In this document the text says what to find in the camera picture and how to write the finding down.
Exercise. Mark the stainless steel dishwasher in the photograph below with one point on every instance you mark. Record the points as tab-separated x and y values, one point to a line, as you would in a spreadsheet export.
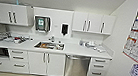
76	67

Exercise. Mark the clear dish soap bottle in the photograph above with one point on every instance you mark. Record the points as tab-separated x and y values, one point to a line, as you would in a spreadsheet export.
81	43

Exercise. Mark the chrome faucet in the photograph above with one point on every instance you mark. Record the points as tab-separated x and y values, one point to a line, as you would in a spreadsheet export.
52	39

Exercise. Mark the steel kitchen sink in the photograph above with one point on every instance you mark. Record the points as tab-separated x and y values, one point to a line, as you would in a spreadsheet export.
49	46

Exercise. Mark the stack of white dishes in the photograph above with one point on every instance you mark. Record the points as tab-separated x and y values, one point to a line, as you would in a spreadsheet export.
91	44

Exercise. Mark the steel paper towel dispenser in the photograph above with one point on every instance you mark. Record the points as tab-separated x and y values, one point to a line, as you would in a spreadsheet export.
42	24

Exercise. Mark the white dish cloth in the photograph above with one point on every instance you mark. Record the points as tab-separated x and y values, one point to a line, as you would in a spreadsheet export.
100	49

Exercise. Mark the white two-door base cabinet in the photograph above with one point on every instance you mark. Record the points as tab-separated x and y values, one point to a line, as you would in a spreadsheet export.
45	64

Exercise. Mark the small blue bottle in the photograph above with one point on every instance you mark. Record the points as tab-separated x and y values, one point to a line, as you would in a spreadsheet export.
17	1

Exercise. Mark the black wall soap dispenser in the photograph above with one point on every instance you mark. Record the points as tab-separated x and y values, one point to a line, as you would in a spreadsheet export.
64	29

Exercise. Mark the white three-door wall cabinet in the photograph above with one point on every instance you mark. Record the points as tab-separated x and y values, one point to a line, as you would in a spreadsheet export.
7	14
93	23

